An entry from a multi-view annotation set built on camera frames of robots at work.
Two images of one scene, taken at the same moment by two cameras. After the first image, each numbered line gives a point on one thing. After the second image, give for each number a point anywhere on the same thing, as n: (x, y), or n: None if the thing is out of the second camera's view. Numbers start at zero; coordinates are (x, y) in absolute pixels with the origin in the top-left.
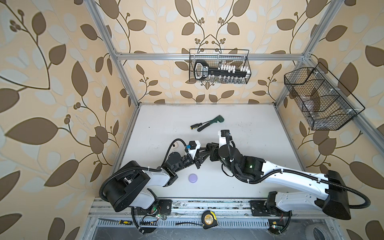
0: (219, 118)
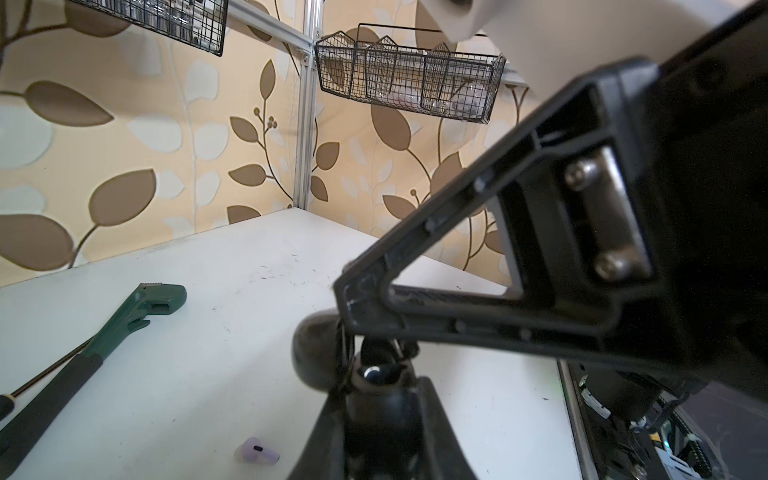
0: (21, 436)
